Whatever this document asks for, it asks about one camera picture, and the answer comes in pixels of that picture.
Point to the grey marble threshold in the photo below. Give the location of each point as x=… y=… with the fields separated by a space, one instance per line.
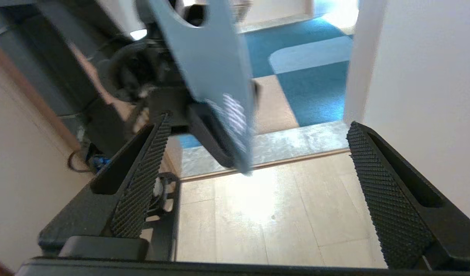
x=296 y=142

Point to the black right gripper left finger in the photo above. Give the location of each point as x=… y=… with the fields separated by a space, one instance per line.
x=135 y=184

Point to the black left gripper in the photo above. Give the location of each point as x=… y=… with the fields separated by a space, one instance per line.
x=168 y=107

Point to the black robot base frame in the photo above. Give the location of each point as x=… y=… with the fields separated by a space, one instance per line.
x=164 y=230

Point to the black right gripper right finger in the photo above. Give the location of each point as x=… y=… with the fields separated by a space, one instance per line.
x=396 y=199

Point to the grey-blue do-not-disturb door sign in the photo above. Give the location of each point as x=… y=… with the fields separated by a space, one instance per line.
x=212 y=65

